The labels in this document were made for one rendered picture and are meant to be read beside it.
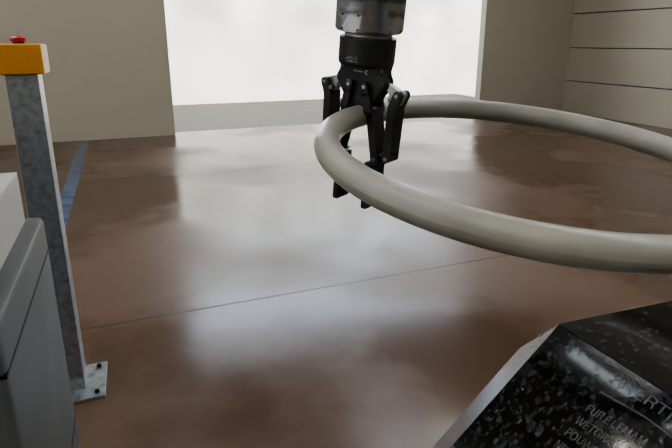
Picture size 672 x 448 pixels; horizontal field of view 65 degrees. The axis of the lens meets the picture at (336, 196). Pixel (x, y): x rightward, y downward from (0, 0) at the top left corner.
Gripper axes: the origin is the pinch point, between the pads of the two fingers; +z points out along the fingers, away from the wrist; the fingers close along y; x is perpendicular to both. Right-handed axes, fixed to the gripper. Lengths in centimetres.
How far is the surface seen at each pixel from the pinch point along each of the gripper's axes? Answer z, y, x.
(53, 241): 50, -107, 0
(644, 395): 2.2, 41.6, -16.5
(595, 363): 2.8, 37.4, -14.2
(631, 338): 1.9, 39.1, -9.4
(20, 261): 11.5, -29.5, -35.2
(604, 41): 32, -153, 804
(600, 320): 2.3, 36.1, -7.7
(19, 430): 22, -12, -44
